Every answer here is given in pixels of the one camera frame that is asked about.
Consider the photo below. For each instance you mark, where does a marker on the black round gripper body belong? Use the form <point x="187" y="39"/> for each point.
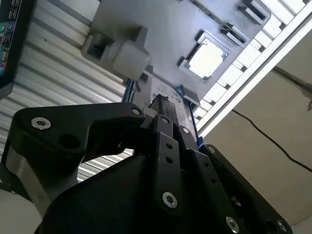
<point x="109" y="202"/>

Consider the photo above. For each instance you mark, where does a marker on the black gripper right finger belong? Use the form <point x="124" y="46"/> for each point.
<point x="200" y="170"/>

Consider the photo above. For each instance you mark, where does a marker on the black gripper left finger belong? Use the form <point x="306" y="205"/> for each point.
<point x="61" y="126"/>

